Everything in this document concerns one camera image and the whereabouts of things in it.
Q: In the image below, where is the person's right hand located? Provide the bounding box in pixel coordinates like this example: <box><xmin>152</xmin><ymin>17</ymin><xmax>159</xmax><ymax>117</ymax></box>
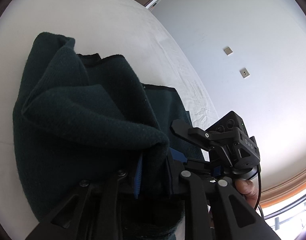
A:
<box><xmin>235</xmin><ymin>180</ymin><xmax>259</xmax><ymax>208</ymax></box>

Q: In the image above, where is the lower wall socket plate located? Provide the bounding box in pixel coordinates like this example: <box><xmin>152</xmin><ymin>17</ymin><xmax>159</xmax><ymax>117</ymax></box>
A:
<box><xmin>240</xmin><ymin>68</ymin><xmax>250</xmax><ymax>78</ymax></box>

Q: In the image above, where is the dark green knit sweater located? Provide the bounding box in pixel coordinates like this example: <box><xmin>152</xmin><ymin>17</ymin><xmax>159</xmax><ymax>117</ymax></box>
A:
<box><xmin>13</xmin><ymin>33</ymin><xmax>203</xmax><ymax>239</ymax></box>

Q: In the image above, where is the wall socket plate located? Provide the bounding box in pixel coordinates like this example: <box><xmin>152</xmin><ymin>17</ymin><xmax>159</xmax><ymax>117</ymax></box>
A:
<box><xmin>224</xmin><ymin>46</ymin><xmax>233</xmax><ymax>56</ymax></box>
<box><xmin>240</xmin><ymin>68</ymin><xmax>250</xmax><ymax>78</ymax></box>

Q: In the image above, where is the white bed sheet mattress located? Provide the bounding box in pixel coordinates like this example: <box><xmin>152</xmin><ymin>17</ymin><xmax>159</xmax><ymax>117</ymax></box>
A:
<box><xmin>0</xmin><ymin>0</ymin><xmax>218</xmax><ymax>163</ymax></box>

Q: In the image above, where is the upper wall socket plate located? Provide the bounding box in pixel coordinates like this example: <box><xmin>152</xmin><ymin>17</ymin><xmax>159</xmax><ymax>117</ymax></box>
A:
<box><xmin>224</xmin><ymin>46</ymin><xmax>233</xmax><ymax>56</ymax></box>

